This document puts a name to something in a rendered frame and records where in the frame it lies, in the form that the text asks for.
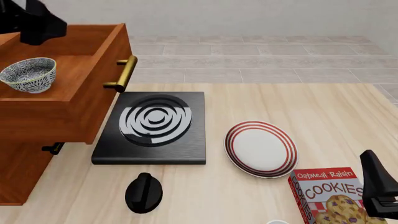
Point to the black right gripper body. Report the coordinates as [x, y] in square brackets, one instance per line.
[384, 206]

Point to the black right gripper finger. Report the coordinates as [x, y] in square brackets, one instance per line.
[377, 179]

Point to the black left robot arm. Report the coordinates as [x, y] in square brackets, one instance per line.
[37, 28]

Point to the white plate with red rings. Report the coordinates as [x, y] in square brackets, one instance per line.
[259, 149]

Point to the flat black stove plate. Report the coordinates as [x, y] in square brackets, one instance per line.
[186, 140]

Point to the wooden cabinet drawer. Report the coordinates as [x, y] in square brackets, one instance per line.
[46, 119]

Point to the wooden cabinet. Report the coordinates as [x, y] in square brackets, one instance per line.
[18, 175]

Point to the black white patterned bowl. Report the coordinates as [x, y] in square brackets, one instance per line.
[29, 77]

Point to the oatmeal raisin cookies box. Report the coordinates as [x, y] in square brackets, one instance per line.
[329, 191]

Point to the white mug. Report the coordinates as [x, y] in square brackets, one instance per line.
[277, 222]

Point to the round black stove knob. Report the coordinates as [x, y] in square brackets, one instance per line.
[143, 193]

